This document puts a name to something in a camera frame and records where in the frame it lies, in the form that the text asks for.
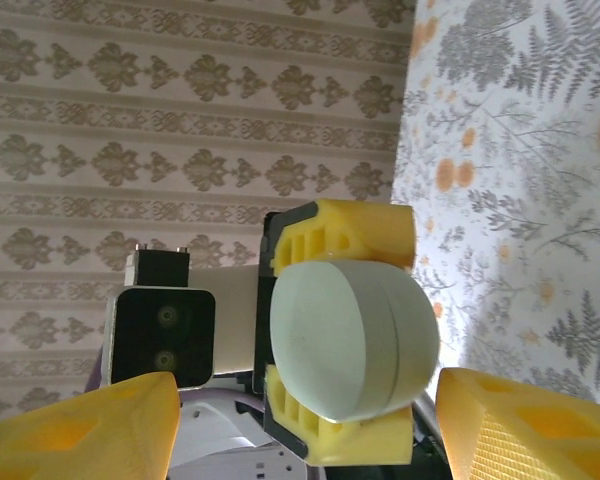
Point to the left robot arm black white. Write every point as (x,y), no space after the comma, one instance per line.
(215,435)

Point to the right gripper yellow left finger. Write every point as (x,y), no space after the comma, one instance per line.
(140,400)

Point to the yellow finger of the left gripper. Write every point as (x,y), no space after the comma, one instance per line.
(380,235)
(370,440)

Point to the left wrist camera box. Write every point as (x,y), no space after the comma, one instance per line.
(160,340)

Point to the pale green bowl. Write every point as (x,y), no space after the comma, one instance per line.
(340,340)

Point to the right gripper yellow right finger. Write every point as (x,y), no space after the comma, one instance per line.
(460,415)

